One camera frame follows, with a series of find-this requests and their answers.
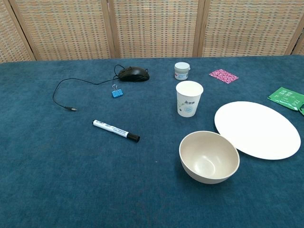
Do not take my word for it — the pink patterned card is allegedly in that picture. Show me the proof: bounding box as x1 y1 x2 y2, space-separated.
209 68 239 84

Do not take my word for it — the woven wooden folding screen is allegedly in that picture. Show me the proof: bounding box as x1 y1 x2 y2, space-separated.
0 0 304 64

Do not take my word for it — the white round plate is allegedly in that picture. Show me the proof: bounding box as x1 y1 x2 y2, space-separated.
214 101 302 160

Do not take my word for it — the small white jar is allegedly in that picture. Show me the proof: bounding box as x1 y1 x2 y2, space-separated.
174 62 191 81

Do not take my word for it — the blue binder clip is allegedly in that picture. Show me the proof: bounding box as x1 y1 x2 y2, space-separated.
111 84 124 98

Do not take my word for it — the white marker with black cap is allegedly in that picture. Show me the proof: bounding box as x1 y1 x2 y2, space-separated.
92 119 141 143

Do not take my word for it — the beige bowl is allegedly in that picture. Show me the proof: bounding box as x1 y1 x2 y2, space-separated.
179 130 240 185

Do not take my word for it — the black mouse cable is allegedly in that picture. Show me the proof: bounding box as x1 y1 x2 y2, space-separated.
52 64 124 112

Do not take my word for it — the green tea packet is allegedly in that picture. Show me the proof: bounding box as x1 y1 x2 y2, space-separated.
267 86 304 116

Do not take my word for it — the printed white paper cup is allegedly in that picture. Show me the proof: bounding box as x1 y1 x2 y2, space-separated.
175 80 204 118

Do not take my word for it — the blue table cloth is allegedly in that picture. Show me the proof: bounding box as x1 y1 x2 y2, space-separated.
0 55 304 228

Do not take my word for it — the black computer mouse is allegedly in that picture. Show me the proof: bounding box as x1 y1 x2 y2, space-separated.
118 66 151 83

